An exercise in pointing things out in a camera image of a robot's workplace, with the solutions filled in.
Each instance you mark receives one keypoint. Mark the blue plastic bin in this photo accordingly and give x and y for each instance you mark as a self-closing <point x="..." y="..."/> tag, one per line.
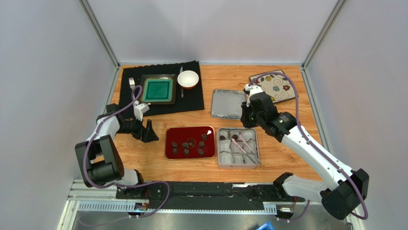
<point x="266" y="226"/>

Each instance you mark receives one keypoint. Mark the silver knife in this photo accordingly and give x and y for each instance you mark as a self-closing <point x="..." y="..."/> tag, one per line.
<point x="182" y="92"/>

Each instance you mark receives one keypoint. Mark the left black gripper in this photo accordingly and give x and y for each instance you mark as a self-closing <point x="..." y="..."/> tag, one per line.
<point x="148" y="134"/>

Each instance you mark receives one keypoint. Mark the pink handled metal tongs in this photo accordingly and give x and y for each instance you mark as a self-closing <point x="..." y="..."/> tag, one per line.
<point x="249" y="152"/>

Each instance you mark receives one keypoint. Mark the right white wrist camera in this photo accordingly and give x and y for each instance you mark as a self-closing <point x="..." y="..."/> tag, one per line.
<point x="251" y="90"/>

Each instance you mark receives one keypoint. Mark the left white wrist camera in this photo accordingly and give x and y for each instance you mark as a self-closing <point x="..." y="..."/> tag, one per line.
<point x="139" y="110"/>

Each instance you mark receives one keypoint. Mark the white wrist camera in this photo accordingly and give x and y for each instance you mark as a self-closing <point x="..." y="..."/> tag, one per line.
<point x="251" y="90"/>
<point x="139" y="110"/>

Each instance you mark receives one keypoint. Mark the silver tin lid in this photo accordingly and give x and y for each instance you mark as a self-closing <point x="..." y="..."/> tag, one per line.
<point x="226" y="104"/>

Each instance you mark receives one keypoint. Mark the silver tin with paper cups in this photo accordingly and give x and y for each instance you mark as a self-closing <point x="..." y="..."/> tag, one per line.
<point x="227" y="156"/>

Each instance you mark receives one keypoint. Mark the green square plate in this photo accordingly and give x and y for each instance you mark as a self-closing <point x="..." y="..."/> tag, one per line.
<point x="158" y="88"/>

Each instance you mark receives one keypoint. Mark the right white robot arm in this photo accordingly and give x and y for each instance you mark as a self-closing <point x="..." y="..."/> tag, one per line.
<point x="342" y="188"/>

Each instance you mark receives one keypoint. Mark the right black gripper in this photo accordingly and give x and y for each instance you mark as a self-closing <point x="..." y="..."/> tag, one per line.
<point x="247" y="114"/>

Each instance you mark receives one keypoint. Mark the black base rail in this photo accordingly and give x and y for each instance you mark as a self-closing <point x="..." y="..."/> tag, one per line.
<point x="210" y="197"/>

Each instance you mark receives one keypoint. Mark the red lacquer tray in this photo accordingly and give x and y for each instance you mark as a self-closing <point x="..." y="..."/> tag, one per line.
<point x="188" y="134"/>

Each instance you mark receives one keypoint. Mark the silver fork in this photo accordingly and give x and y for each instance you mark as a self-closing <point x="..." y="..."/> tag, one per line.
<point x="132" y="86"/>

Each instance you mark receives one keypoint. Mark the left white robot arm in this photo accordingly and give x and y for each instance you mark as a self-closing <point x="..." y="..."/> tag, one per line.
<point x="98" y="157"/>

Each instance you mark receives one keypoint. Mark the white bowl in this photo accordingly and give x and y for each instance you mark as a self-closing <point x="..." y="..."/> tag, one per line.
<point x="188" y="79"/>

